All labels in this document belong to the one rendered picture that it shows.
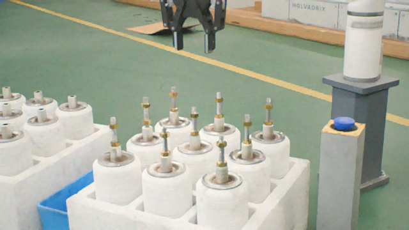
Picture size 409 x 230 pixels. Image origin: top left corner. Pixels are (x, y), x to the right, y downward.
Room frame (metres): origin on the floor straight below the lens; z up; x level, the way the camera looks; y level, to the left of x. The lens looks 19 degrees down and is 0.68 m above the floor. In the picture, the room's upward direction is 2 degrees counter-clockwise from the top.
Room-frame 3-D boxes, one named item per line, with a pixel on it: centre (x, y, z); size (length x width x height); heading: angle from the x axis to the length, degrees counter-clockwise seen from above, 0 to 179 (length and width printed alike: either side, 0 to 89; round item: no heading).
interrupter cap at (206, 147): (1.03, 0.02, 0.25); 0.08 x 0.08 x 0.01
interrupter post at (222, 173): (0.87, -0.03, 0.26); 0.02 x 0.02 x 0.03
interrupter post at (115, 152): (0.98, 0.17, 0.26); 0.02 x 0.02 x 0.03
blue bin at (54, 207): (1.15, 0.26, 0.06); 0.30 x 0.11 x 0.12; 153
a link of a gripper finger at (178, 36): (1.05, 0.04, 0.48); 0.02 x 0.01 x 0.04; 149
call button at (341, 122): (0.96, -0.28, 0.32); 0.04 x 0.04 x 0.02
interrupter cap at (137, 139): (1.09, 0.12, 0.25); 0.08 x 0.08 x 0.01
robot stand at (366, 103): (1.37, -0.43, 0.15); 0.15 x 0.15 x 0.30; 33
